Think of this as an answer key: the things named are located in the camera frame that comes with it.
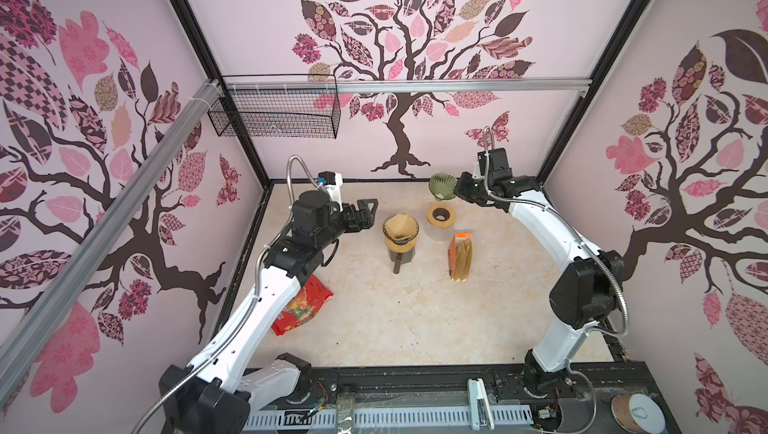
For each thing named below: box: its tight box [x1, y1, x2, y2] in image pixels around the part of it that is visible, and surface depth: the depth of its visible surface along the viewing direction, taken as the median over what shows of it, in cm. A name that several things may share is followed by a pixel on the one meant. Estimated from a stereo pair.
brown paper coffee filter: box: [385, 213, 418, 239], surface depth 90 cm
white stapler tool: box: [467, 377, 495, 431], surface depth 71 cm
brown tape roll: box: [611, 393, 666, 434], surface depth 67 cm
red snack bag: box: [271, 274, 333, 336], surface depth 85 cm
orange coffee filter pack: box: [448, 233, 473, 282], surface depth 92 cm
